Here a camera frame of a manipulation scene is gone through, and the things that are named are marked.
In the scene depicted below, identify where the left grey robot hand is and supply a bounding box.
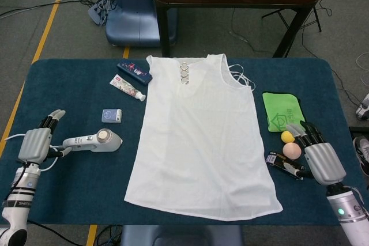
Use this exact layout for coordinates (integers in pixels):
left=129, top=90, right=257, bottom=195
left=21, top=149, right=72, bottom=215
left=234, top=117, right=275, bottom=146
left=17, top=109, right=70, bottom=164

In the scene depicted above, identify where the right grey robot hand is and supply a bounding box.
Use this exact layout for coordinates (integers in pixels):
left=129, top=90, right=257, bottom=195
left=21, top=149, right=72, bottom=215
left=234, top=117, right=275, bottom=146
left=283, top=120, right=347, bottom=186

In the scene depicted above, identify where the white handheld garment steamer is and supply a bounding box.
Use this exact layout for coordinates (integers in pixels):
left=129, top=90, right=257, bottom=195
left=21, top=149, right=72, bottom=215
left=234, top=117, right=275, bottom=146
left=62, top=128, right=124, bottom=154

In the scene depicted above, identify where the white sleeveless top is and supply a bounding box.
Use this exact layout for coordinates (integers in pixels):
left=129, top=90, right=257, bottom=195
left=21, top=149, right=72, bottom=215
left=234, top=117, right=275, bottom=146
left=123, top=53, right=284, bottom=221

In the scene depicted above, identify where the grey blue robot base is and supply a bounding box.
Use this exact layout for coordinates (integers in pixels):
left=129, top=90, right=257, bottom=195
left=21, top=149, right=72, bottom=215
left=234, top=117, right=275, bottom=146
left=120, top=224, right=242, bottom=246

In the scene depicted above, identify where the pink ball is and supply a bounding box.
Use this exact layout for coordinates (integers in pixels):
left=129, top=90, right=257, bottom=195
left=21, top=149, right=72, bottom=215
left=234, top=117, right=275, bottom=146
left=282, top=142, right=302, bottom=160

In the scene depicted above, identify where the grey sneaker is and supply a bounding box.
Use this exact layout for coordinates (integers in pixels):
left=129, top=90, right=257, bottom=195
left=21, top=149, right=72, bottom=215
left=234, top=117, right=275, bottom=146
left=352, top=135, right=369, bottom=176

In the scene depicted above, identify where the black yellow packet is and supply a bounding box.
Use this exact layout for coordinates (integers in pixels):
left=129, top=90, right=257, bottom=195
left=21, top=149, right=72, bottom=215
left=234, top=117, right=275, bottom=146
left=266, top=150, right=306, bottom=180

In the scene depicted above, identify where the yellow ball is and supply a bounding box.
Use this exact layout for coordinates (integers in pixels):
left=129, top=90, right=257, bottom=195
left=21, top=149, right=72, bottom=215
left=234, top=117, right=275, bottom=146
left=281, top=130, right=295, bottom=143

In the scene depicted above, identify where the blue felt table cover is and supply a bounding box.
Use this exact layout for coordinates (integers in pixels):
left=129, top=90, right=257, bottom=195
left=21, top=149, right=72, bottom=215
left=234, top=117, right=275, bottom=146
left=0, top=57, right=356, bottom=226

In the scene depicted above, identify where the green folded towel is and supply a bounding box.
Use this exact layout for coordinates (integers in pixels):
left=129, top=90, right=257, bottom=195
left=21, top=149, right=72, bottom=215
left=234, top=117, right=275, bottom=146
left=262, top=92, right=308, bottom=133

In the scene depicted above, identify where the small light blue pack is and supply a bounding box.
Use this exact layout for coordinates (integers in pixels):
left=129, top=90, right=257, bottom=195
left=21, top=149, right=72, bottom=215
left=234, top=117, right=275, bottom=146
left=101, top=108, right=123, bottom=124

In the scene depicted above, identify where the white toothpaste tube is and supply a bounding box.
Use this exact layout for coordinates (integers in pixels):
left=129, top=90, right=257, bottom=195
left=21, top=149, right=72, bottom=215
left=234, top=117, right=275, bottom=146
left=109, top=74, right=146, bottom=102

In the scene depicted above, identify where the dark blue patterned box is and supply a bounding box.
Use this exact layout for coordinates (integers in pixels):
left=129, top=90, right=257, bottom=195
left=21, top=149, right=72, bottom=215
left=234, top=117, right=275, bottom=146
left=116, top=60, right=153, bottom=85

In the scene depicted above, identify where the blue power strip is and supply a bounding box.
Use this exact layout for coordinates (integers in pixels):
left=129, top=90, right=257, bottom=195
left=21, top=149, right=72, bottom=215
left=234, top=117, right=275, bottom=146
left=88, top=0, right=112, bottom=27

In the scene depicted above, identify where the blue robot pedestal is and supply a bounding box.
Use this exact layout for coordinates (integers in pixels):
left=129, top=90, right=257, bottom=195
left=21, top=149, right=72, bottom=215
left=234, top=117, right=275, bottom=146
left=105, top=0, right=177, bottom=48

